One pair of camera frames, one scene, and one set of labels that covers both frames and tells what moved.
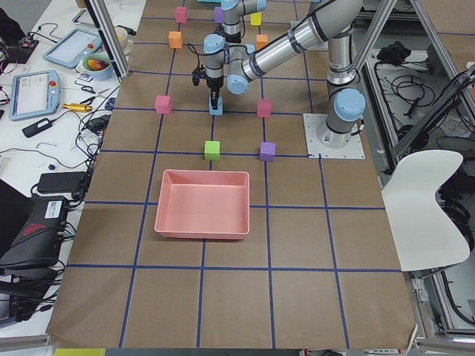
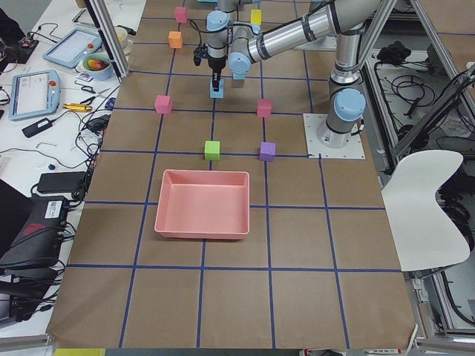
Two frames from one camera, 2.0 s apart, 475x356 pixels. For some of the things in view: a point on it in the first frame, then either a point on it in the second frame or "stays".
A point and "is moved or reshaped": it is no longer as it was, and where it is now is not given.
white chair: x=424 y=234 stays
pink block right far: x=181 y=15 stays
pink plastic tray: x=202 y=204 stays
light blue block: x=219 y=110 is moved or reshaped
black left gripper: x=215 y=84 → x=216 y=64
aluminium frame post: x=102 y=18 stays
